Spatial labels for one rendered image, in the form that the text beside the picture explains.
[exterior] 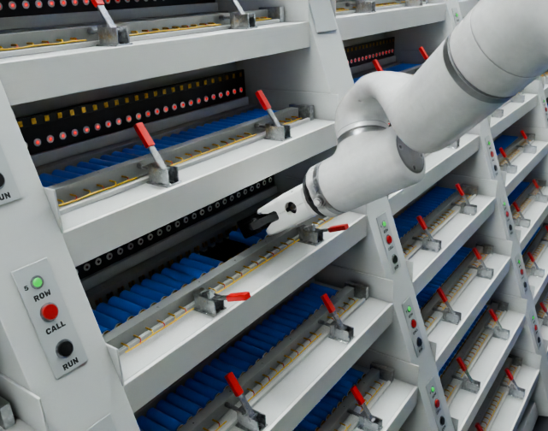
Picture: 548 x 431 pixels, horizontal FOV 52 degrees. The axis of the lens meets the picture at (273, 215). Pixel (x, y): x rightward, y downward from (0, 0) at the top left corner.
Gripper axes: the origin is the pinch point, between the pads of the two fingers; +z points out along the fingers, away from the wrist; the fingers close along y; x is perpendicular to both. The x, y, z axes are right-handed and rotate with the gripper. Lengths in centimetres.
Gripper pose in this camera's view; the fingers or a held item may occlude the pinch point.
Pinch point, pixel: (256, 222)
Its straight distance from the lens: 96.0
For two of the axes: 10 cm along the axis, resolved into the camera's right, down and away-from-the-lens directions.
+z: -6.7, 3.1, 6.7
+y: 5.9, -3.3, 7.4
